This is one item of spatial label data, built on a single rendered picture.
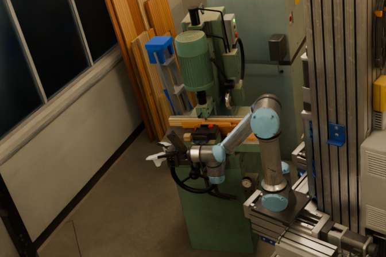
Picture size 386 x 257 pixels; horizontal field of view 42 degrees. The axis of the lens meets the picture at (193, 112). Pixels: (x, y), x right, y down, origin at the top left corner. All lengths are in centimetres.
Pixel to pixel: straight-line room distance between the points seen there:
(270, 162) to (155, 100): 244
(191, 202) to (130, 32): 174
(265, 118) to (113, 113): 261
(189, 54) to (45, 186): 171
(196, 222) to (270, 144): 137
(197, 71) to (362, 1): 114
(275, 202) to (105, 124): 240
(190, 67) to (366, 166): 110
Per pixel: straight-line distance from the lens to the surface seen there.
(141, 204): 407
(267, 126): 208
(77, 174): 421
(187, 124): 311
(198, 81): 284
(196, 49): 276
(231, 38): 306
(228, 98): 304
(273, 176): 226
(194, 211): 334
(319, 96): 227
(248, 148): 291
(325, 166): 248
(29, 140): 374
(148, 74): 440
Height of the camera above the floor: 254
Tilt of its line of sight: 30 degrees down
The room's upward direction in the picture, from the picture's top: 12 degrees counter-clockwise
